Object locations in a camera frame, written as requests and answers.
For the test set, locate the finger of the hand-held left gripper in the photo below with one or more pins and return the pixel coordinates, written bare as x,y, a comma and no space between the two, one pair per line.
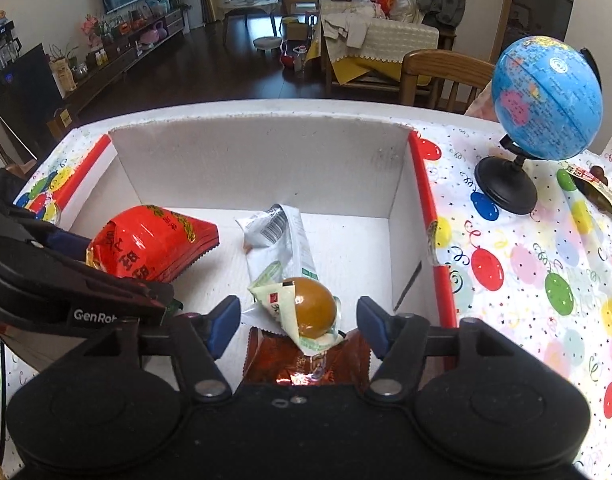
85,282
68,245

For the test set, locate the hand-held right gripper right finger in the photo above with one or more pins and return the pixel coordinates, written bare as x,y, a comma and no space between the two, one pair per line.
373,322

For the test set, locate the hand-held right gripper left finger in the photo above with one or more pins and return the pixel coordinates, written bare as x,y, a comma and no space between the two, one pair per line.
224,325

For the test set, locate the red brown snack packet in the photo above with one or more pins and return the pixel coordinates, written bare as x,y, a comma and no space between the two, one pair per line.
271,365

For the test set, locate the braised egg packet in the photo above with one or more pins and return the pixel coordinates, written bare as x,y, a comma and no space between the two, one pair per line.
311,307

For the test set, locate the red snack bag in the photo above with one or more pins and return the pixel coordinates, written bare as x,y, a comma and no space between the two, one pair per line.
145,245

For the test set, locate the white silver snack packet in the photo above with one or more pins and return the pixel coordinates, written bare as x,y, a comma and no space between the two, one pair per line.
281,240

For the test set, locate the red cardboard box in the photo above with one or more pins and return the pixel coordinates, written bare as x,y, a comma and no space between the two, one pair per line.
286,170

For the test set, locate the black jacket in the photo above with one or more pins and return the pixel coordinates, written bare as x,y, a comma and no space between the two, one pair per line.
5,187

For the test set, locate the brown paper bag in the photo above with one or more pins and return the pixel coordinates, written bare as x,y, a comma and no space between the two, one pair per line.
61,122

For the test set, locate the balloon print tablecloth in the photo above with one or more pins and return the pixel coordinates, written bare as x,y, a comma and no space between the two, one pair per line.
511,270

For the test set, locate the black side cabinet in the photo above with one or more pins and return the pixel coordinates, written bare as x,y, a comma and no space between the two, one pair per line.
25,100

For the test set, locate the dark tv cabinet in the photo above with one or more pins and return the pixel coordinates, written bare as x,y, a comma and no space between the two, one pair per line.
125,55

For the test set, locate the pink cloth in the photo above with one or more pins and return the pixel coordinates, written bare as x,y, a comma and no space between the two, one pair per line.
483,102

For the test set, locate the wooden dining chair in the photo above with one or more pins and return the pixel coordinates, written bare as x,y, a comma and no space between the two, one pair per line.
446,72

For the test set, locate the dark snack wrapper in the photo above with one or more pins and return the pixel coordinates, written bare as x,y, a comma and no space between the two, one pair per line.
598,185

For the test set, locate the sofa with cream cover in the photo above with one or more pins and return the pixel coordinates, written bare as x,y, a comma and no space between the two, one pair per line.
386,42

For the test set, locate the round stool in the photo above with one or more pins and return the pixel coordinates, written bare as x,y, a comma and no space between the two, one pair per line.
268,44

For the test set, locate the blue desk globe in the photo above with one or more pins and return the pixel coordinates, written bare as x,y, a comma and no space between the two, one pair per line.
546,95

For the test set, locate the wooden coffee table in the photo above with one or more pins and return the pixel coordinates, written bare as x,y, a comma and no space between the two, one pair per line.
251,7

